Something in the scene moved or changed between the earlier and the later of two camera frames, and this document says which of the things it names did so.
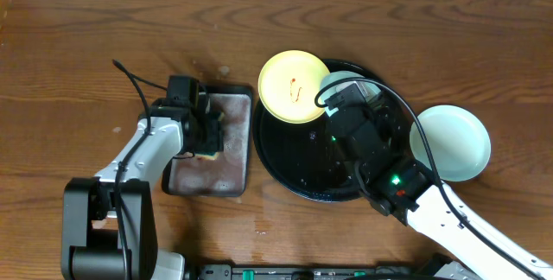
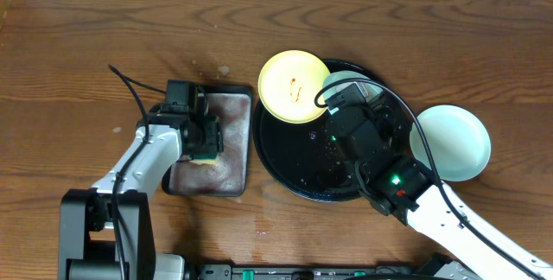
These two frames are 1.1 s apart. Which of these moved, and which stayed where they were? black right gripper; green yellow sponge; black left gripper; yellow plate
Moved: green yellow sponge; black left gripper
Stayed: yellow plate; black right gripper
